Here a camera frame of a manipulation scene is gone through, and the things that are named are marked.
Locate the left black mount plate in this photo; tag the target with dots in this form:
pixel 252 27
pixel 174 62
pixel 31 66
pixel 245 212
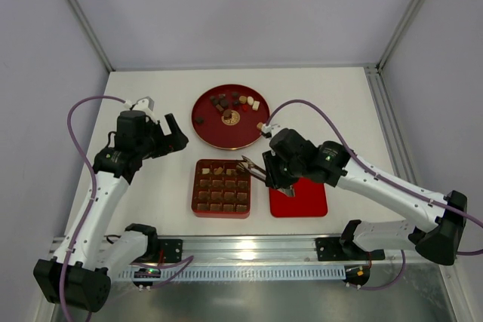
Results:
pixel 170 250

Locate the red chocolate box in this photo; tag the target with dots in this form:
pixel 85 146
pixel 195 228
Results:
pixel 227 195

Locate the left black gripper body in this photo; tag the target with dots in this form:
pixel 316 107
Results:
pixel 163 141

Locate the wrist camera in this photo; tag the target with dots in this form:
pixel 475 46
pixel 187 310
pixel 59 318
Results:
pixel 268 130
pixel 145 105

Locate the right black mount plate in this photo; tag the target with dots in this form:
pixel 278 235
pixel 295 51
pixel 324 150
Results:
pixel 329 249

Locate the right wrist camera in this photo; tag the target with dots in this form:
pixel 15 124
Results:
pixel 268 130

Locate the metal tongs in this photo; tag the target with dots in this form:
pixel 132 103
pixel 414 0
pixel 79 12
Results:
pixel 260 174

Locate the red box lid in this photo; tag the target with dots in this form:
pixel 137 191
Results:
pixel 310 200

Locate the aluminium rail frame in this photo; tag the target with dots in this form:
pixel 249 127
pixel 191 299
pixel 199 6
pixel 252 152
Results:
pixel 260 258

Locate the black mount plate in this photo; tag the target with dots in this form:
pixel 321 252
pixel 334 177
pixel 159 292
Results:
pixel 170 250
pixel 329 249

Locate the round red plate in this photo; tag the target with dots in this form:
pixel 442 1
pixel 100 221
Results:
pixel 238 132

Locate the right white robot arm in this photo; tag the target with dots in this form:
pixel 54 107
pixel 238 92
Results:
pixel 432 224

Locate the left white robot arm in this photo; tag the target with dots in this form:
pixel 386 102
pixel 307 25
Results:
pixel 80 274

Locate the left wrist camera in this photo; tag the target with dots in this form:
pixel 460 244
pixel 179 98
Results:
pixel 145 105

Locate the round brown chocolate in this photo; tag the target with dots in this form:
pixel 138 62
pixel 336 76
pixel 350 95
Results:
pixel 227 114

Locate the white cube chocolate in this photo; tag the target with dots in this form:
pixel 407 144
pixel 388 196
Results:
pixel 256 105

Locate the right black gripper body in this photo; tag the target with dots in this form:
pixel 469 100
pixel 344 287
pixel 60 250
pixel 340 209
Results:
pixel 270 170

